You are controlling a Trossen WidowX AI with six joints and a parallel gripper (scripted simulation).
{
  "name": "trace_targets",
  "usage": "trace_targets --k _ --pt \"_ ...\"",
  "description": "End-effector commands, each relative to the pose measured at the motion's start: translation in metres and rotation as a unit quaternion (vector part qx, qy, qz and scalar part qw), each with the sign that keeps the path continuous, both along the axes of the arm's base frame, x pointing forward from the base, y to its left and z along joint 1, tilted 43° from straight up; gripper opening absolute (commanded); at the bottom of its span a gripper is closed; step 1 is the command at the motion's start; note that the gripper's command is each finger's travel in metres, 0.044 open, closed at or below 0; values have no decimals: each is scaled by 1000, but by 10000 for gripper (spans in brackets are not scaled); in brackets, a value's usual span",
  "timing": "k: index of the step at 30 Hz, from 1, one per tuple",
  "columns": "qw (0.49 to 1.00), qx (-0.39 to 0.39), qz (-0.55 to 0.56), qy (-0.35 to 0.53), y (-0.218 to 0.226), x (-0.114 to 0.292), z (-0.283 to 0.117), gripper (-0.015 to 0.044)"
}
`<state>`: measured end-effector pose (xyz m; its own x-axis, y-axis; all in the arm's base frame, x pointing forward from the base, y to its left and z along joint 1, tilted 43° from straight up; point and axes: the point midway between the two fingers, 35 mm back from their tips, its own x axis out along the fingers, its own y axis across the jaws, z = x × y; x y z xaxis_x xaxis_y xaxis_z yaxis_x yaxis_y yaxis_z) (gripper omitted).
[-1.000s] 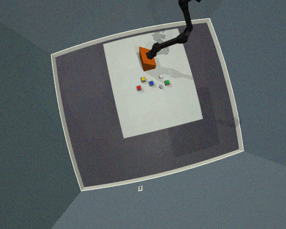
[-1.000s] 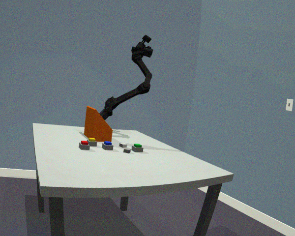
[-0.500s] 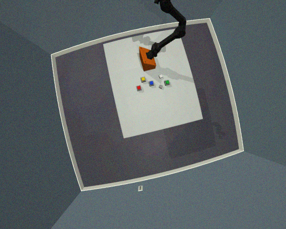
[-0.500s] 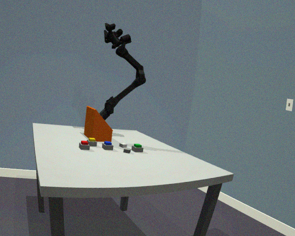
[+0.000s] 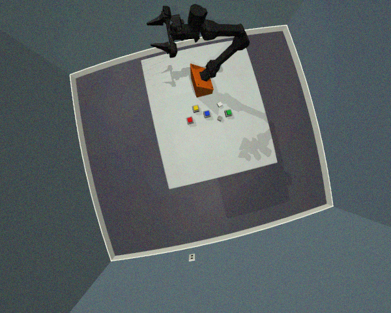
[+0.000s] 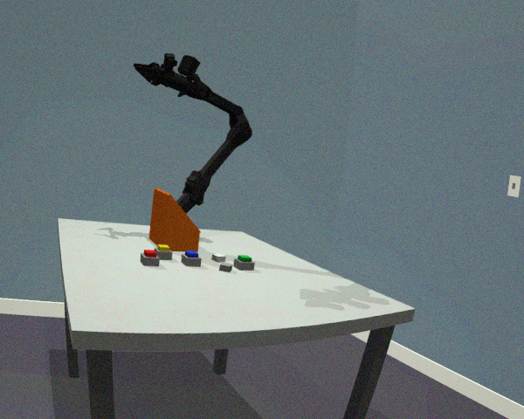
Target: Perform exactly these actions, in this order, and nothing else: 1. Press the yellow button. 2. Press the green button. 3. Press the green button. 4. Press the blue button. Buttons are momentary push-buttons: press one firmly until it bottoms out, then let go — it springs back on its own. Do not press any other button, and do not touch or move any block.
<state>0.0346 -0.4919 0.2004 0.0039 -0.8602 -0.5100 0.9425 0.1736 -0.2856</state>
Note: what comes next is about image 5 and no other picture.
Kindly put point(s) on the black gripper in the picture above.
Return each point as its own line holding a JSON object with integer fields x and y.
{"x": 169, "y": 47}

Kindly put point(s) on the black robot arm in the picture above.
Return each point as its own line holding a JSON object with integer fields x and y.
{"x": 210, "y": 30}

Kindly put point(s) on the blue button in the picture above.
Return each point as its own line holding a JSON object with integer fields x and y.
{"x": 207, "y": 114}

